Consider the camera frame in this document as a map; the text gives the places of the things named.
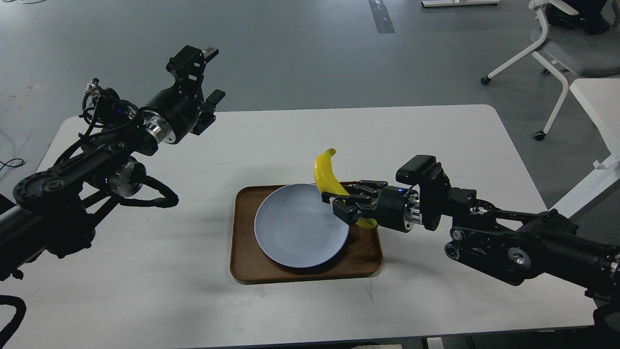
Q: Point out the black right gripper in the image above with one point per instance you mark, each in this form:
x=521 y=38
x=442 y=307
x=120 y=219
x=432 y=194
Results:
x=396 y=208

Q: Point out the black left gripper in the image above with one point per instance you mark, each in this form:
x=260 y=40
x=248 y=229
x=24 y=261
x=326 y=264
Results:
x=181 y=105

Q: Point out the yellow banana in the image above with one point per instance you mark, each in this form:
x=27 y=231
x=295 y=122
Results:
x=324 y=176

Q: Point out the light blue plate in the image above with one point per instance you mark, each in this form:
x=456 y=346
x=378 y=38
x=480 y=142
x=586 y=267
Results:
x=294 y=228

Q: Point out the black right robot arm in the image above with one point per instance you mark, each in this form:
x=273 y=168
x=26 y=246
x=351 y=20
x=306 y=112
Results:
x=507 y=245

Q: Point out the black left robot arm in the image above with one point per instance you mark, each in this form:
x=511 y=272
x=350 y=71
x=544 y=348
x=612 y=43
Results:
x=58 y=209

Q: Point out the brown wooden tray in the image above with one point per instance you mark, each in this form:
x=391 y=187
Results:
x=361 y=256

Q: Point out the white desk base bar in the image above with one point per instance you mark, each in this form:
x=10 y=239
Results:
x=451 y=3

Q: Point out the white grey office chair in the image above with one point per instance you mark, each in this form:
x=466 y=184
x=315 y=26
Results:
x=561 y=50

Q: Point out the white side table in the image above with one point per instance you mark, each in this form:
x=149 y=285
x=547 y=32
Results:
x=589 y=165

